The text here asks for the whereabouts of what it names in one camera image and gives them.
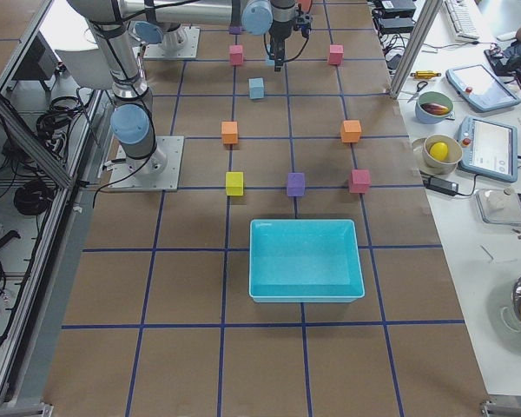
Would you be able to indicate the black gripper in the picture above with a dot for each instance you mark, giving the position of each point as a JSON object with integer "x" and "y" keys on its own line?
{"x": 279, "y": 35}

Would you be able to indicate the light blue foam block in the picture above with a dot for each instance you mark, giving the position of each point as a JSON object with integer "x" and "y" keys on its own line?
{"x": 256, "y": 88}

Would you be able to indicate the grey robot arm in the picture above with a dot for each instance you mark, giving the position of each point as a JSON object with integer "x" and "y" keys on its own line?
{"x": 109, "y": 23}

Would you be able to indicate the dark pink block left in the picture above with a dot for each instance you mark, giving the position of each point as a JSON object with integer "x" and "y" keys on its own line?
{"x": 236, "y": 54}

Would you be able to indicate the dark pink block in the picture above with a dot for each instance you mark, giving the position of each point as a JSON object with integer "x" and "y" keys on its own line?
{"x": 236, "y": 54}
{"x": 359, "y": 181}

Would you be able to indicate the purple foam block left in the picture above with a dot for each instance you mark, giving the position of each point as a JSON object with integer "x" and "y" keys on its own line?
{"x": 235, "y": 30}

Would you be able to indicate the purple foam block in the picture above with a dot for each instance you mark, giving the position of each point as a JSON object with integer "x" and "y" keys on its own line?
{"x": 296, "y": 184}
{"x": 235, "y": 30}

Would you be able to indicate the pink foam block far left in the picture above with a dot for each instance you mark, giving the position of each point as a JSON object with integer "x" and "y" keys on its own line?
{"x": 335, "y": 54}

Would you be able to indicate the pink plastic tray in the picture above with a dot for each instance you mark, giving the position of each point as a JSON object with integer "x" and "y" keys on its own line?
{"x": 305, "y": 4}

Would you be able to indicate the orange foam block far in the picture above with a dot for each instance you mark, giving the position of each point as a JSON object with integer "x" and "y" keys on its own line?
{"x": 229, "y": 132}

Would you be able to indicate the orange foam block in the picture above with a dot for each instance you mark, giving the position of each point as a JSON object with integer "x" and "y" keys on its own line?
{"x": 229, "y": 132}
{"x": 350, "y": 131}

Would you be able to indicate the orange foam block near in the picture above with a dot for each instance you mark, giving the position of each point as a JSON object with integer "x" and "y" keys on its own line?
{"x": 350, "y": 131}

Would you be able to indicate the purple foam block right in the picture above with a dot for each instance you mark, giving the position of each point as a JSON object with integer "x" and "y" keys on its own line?
{"x": 296, "y": 184}

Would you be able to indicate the yellow foam block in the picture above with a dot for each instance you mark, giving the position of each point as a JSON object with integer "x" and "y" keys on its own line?
{"x": 234, "y": 183}

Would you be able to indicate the brass cylinder tool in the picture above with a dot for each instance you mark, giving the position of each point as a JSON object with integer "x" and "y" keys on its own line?
{"x": 425, "y": 74}

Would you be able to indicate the dark pink block right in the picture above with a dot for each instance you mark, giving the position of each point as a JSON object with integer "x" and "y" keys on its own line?
{"x": 359, "y": 181}

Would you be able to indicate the blue bowl with fruit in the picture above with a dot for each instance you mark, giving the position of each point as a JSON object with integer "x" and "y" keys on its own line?
{"x": 433, "y": 107}

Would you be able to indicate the yellow lemon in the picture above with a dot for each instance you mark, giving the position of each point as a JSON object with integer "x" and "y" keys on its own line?
{"x": 439, "y": 151}

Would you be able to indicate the white keyboard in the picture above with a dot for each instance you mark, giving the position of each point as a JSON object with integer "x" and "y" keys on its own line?
{"x": 460, "y": 21}

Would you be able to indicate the beige bowl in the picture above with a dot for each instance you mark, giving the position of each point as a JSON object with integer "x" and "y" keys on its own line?
{"x": 439, "y": 168}

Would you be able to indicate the teach pendant far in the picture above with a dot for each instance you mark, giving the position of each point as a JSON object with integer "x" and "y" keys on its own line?
{"x": 481, "y": 88}

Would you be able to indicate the teach pendant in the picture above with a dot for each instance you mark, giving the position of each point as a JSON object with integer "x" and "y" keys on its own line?
{"x": 489, "y": 149}
{"x": 481, "y": 88}

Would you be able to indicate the teal plastic tray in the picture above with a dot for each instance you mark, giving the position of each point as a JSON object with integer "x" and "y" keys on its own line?
{"x": 312, "y": 260}

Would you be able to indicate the black power adapter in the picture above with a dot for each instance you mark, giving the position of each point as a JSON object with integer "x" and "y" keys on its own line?
{"x": 441, "y": 185}

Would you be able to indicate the teach pendant near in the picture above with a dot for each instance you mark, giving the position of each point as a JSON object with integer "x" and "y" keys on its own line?
{"x": 489, "y": 149}

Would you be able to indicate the kitchen scale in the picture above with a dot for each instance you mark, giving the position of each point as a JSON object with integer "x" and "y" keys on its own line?
{"x": 499, "y": 206}

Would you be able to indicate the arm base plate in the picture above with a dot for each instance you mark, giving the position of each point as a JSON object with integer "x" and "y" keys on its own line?
{"x": 179, "y": 44}
{"x": 161, "y": 172}

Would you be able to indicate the black handled scissors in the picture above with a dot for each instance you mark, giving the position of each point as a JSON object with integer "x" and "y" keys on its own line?
{"x": 419, "y": 87}

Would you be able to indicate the aluminium frame post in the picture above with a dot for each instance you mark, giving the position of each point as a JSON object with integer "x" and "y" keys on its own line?
{"x": 421, "y": 28}

